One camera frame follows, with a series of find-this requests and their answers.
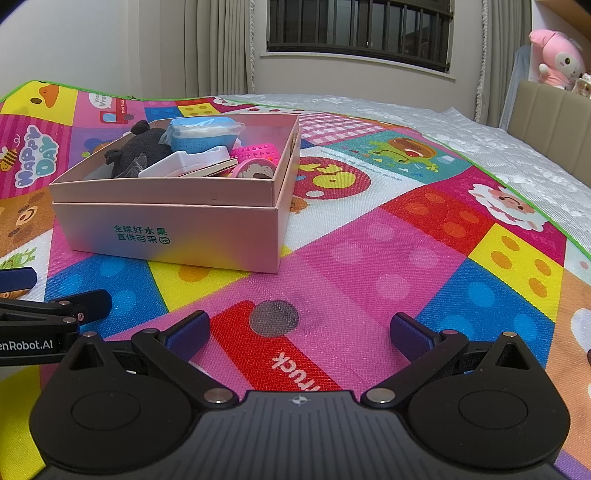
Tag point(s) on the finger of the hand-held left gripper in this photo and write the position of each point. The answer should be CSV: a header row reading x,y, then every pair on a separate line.
x,y
92,304
18,278

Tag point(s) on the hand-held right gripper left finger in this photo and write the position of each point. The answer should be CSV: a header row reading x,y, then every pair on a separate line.
x,y
189,334

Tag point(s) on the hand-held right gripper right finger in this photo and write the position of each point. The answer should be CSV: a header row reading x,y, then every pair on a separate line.
x,y
411,334

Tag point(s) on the pink cardboard box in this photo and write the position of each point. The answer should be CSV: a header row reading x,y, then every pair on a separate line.
x,y
184,240

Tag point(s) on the dark packet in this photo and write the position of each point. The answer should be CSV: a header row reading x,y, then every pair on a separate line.
x,y
134,167

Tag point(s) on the black plush toy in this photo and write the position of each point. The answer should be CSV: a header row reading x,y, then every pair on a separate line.
x,y
138,150

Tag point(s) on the white battery charger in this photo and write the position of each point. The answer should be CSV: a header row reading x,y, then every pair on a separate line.
x,y
180,161

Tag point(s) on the yellow jelly cup pink lid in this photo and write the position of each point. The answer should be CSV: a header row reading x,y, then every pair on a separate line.
x,y
240,168

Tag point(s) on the pink plastic basket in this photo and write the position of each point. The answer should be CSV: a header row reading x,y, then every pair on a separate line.
x,y
258,151

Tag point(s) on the blue tissue pack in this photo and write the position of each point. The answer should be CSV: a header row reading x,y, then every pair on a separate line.
x,y
203,134

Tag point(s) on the colourful printed play mat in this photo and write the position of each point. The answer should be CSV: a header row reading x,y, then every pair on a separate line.
x,y
369,240

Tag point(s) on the white quilted bed sheet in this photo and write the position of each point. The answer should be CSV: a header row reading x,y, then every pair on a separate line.
x,y
461,134

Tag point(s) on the beige padded headboard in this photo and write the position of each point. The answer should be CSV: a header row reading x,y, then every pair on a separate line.
x,y
549,120

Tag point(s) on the beige curtain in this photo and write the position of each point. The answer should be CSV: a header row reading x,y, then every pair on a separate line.
x,y
498,60
226,46

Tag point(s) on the small white ornament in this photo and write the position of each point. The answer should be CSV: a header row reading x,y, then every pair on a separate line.
x,y
582,85

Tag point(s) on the dark barred window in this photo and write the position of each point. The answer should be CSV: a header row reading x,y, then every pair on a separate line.
x,y
360,27

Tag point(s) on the pink plush toy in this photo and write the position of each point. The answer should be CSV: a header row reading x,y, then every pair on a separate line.
x,y
556,57

